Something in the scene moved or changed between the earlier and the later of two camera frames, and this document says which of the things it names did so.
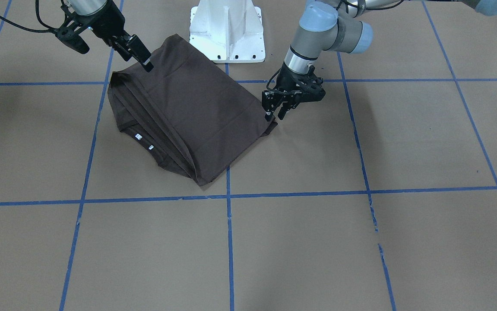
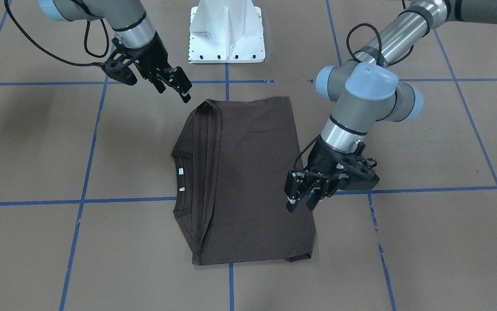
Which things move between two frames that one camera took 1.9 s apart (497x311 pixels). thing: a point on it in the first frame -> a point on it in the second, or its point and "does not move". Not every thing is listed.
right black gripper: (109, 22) -> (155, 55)
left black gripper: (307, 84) -> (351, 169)
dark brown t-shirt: (179, 115) -> (231, 157)
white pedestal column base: (228, 31) does not move
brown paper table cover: (403, 189) does not move
